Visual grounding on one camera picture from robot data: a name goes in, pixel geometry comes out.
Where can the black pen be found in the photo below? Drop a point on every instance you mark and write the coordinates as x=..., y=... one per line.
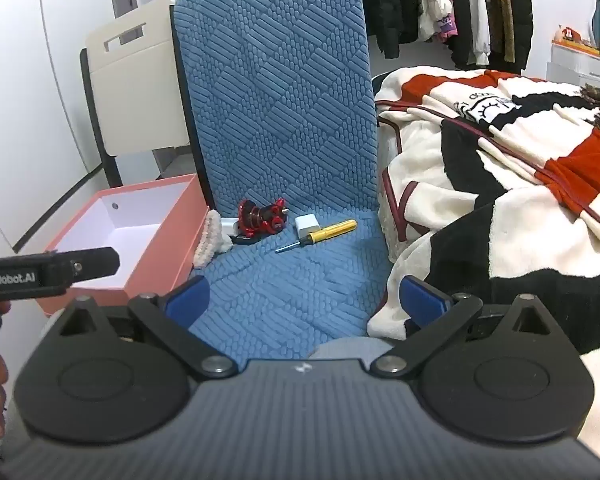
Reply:
x=245, y=239

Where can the black hanging jacket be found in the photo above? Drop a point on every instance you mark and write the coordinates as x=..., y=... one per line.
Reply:
x=385, y=5

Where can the white puffer jacket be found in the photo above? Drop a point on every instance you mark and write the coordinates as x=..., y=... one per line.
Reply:
x=435, y=0

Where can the pink cardboard box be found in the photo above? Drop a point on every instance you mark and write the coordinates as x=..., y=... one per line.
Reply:
x=172, y=250

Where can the red and white figurine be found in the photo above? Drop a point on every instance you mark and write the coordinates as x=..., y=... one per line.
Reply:
x=567, y=34

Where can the cream folding chair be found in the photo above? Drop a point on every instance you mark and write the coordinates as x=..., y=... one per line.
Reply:
x=130, y=100

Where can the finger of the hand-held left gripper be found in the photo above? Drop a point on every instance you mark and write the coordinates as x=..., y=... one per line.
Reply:
x=87, y=265

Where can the long black hanging coat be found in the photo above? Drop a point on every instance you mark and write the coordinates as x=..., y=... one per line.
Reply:
x=521, y=20

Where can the blue quilted chair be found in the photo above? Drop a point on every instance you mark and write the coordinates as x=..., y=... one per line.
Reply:
x=280, y=110

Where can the brown patterned hanging garment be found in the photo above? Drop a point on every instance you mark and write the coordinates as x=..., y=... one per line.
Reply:
x=497, y=5

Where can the white dresser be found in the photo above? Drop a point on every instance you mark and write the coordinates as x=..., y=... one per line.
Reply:
x=580, y=67

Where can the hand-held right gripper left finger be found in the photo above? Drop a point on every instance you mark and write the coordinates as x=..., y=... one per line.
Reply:
x=190, y=296

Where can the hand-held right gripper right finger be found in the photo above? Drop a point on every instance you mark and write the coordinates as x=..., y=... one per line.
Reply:
x=422, y=301

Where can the red white black blanket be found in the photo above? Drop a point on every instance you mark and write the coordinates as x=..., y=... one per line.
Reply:
x=480, y=185

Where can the red and black toy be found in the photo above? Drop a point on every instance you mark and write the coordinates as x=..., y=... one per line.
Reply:
x=261, y=217

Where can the pink hanging garment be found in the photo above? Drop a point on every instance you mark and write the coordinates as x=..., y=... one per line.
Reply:
x=450, y=30

